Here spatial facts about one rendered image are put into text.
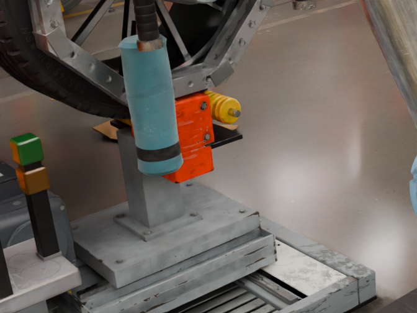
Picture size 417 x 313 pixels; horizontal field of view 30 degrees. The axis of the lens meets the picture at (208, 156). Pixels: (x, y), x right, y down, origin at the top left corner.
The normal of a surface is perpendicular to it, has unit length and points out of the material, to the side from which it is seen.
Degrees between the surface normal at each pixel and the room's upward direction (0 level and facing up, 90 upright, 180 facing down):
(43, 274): 0
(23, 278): 0
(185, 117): 90
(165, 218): 90
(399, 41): 111
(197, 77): 90
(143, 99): 92
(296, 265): 0
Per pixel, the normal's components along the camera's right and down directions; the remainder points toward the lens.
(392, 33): -0.57, 0.67
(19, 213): 0.11, -0.76
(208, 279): 0.56, 0.24
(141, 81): -0.19, 0.34
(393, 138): -0.11, -0.92
